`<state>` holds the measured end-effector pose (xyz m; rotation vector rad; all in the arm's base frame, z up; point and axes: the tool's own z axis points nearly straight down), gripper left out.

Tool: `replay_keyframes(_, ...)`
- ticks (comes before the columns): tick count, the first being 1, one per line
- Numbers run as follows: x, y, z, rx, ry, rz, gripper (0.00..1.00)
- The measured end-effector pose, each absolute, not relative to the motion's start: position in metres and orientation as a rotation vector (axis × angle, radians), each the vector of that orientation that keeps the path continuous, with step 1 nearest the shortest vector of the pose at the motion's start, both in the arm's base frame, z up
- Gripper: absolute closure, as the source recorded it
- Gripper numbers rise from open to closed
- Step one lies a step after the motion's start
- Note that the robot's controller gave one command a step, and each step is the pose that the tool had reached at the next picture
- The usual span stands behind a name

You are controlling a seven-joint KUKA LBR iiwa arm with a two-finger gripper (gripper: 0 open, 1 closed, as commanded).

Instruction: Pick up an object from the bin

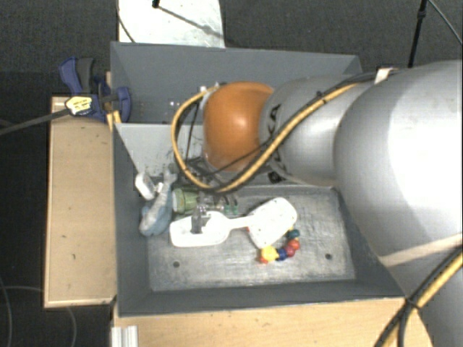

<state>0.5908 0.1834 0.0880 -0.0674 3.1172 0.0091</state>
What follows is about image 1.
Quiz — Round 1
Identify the green plastic cup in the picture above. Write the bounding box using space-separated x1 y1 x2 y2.
172 187 199 215

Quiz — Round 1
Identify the blue-grey toy animal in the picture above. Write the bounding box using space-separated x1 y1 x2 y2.
139 170 179 236

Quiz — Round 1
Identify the white plastic spatula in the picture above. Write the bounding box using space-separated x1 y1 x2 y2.
169 197 299 249

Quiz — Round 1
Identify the small white plastic piece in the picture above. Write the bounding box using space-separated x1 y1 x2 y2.
135 173 164 200

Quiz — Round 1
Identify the grey metal bin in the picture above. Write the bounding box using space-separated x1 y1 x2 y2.
109 40 405 317

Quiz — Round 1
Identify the pale wood board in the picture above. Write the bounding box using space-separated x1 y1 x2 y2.
43 95 119 309

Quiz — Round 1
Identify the colourful bead ring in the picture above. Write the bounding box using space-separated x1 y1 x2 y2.
257 227 302 265

